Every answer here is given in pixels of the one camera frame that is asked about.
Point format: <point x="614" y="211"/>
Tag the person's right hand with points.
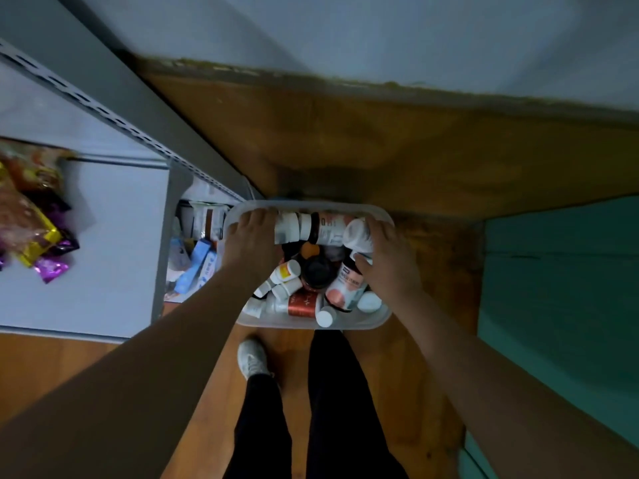
<point x="392" y="269"/>

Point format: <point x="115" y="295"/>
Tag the person's left hand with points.
<point x="251" y="246"/>

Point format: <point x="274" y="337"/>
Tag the person's left fingers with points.
<point x="257" y="219"/>

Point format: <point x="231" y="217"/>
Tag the person's right thumb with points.
<point x="363" y="265"/>

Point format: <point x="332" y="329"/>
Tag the translucent plastic bin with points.
<point x="299" y="321"/>

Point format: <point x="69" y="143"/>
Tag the person's left forearm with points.
<point x="149" y="369"/>

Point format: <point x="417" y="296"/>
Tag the person's right forearm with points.
<point x="499" y="394"/>

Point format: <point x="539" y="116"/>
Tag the pile of medicine bottles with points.
<point x="319" y="274"/>

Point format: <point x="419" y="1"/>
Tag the white box with brown label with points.
<point x="209" y="221"/>

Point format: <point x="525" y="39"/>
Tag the white and blue box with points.
<point x="209" y="269"/>

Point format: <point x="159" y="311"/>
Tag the light blue box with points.
<point x="193" y="264"/>

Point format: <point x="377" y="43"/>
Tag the white plastic packet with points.
<point x="177" y="256"/>

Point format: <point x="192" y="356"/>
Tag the white shoe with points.
<point x="252" y="358"/>

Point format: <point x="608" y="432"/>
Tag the person's right leg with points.
<point x="344" y="409"/>

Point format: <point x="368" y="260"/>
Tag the person's leg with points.
<point x="344" y="409"/>
<point x="259" y="429"/>

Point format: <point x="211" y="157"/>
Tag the grey metal shelf rack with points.
<point x="125" y="94"/>

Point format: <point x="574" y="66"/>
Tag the dark purple snack packet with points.
<point x="67" y="241"/>

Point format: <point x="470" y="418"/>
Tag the person's left leg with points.
<point x="259" y="429"/>

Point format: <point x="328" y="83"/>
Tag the purple foil snack packet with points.
<point x="51" y="269"/>

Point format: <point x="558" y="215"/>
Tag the gold snack packet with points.
<point x="42" y="244"/>

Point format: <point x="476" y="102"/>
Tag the orange snack packet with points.
<point x="35" y="167"/>

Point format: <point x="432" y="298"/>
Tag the clear brown snack packet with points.
<point x="20" y="219"/>

